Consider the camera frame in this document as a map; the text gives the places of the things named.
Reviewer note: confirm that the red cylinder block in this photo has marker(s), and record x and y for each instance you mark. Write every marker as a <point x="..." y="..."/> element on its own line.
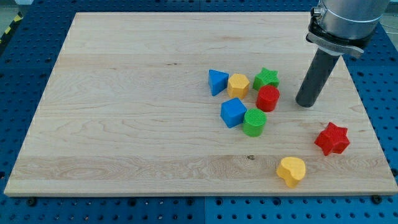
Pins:
<point x="267" y="98"/>

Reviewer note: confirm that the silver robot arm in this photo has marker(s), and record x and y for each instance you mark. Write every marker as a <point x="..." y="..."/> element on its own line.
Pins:
<point x="344" y="26"/>

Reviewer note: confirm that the green star block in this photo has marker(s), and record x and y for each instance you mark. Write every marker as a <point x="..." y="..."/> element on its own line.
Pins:
<point x="265" y="77"/>

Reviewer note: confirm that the red star block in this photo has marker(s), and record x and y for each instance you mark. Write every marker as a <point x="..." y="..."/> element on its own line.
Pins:
<point x="333" y="139"/>

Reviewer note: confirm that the yellow hexagon block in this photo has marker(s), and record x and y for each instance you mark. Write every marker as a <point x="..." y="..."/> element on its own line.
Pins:
<point x="238" y="86"/>

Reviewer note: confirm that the wooden board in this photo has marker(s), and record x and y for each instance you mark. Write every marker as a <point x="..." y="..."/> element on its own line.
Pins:
<point x="127" y="111"/>

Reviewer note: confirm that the blue triangle block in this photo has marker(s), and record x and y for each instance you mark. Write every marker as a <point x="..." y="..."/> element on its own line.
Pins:
<point x="217" y="81"/>

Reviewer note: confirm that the green cylinder block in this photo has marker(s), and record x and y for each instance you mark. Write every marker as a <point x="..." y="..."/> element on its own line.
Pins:
<point x="254" y="122"/>

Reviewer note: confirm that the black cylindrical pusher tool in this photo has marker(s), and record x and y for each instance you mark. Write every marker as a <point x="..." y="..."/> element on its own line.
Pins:
<point x="318" y="73"/>

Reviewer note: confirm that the yellow heart block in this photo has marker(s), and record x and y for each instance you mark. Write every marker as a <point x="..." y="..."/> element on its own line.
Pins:
<point x="292" y="170"/>

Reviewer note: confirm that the blue cube block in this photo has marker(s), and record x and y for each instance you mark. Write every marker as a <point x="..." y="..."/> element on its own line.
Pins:
<point x="232" y="112"/>

